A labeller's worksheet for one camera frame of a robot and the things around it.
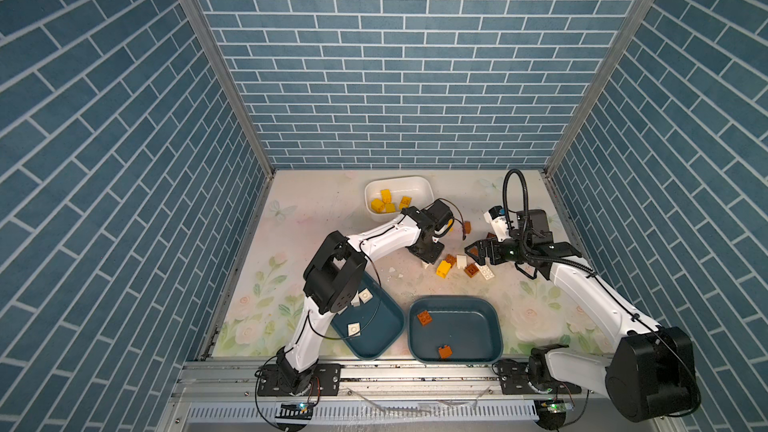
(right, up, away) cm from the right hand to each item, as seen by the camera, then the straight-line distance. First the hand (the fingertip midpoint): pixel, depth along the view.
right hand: (477, 243), depth 84 cm
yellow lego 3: (-26, +9, +24) cm, 36 cm away
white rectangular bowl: (-14, +16, +28) cm, 35 cm away
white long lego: (-35, -17, +1) cm, 39 cm away
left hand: (-13, -5, +7) cm, 15 cm away
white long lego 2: (+4, -10, +7) cm, 13 cm away
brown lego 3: (-6, -7, +10) cm, 13 cm away
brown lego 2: (-10, -27, -8) cm, 30 cm away
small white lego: (-35, -23, -3) cm, 42 cm away
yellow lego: (-28, +14, +27) cm, 41 cm away
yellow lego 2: (-30, +10, +24) cm, 40 cm away
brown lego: (-15, -21, -2) cm, 26 cm away
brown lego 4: (0, -10, +8) cm, 12 cm away
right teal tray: (-2, -23, -1) cm, 23 cm away
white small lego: (-32, -16, +3) cm, 36 cm away
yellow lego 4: (-9, -9, +7) cm, 15 cm away
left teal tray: (-29, -23, -4) cm, 37 cm away
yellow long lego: (-9, +7, -7) cm, 13 cm away
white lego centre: (-3, -7, +9) cm, 12 cm away
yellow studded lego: (-20, +12, +25) cm, 34 cm away
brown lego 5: (+1, +3, +18) cm, 18 cm away
